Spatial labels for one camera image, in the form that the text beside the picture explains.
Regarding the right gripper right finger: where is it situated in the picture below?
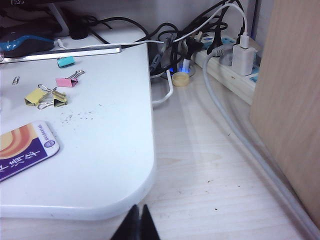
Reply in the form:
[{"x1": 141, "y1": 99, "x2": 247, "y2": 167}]
[{"x1": 141, "y1": 204, "x2": 161, "y2": 240}]

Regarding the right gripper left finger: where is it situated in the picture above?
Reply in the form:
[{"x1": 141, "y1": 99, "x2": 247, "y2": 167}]
[{"x1": 109, "y1": 204, "x2": 141, "y2": 240}]

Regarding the yellow binder clip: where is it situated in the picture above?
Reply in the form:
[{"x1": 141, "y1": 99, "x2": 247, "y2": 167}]
[
  {"x1": 24, "y1": 84, "x2": 57, "y2": 106},
  {"x1": 37, "y1": 91, "x2": 69, "y2": 111}
]

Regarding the white desk riser board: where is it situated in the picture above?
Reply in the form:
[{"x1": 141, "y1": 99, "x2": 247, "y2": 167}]
[{"x1": 0, "y1": 29, "x2": 158, "y2": 221}]

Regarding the purple orange card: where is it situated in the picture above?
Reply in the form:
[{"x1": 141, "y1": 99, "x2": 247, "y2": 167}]
[{"x1": 0, "y1": 120, "x2": 60, "y2": 183}]

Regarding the beige tape roll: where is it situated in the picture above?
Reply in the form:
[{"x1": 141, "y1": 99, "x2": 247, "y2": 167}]
[{"x1": 172, "y1": 72, "x2": 190, "y2": 88}]

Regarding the pink binder clip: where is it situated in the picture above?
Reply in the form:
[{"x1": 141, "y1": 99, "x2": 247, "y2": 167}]
[{"x1": 55, "y1": 69, "x2": 85, "y2": 88}]

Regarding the blue lit USB hub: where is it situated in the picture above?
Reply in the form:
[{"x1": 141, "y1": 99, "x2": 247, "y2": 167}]
[{"x1": 172, "y1": 57, "x2": 193, "y2": 76}]

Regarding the white power strip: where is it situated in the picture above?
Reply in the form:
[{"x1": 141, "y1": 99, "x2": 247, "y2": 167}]
[{"x1": 194, "y1": 36, "x2": 262, "y2": 106}]

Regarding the teal binder clip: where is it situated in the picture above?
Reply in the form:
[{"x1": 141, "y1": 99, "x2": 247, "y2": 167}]
[{"x1": 56, "y1": 56, "x2": 76, "y2": 69}]

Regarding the silver metal ruler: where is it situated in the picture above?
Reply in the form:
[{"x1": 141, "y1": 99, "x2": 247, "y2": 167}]
[{"x1": 0, "y1": 44, "x2": 123, "y2": 65}]

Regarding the light wooden panel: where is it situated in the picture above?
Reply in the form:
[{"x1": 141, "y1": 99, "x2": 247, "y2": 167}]
[{"x1": 249, "y1": 0, "x2": 320, "y2": 229}]

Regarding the white USB charger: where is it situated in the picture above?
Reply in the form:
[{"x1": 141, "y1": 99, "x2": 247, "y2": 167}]
[{"x1": 231, "y1": 44, "x2": 259, "y2": 77}]

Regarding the black blue computer mouse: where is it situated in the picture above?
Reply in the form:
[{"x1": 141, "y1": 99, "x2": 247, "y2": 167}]
[{"x1": 0, "y1": 29, "x2": 55, "y2": 58}]

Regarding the black AOC monitor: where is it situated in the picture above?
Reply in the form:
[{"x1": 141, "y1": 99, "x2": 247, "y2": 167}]
[{"x1": 0, "y1": 0, "x2": 90, "y2": 41}]

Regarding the white looped cable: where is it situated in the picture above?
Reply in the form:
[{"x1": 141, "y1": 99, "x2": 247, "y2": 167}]
[{"x1": 151, "y1": 70, "x2": 175, "y2": 109}]

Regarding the grey power cable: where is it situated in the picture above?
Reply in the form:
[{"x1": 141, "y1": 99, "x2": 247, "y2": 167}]
[{"x1": 202, "y1": 46, "x2": 320, "y2": 240}]

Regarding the white USB cable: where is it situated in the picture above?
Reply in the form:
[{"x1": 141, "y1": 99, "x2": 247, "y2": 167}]
[
  {"x1": 172, "y1": 2, "x2": 250, "y2": 50},
  {"x1": 56, "y1": 0, "x2": 231, "y2": 51}
]

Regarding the black cable with plug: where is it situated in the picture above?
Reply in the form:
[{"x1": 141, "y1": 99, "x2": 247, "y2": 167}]
[{"x1": 209, "y1": 0, "x2": 230, "y2": 55}]

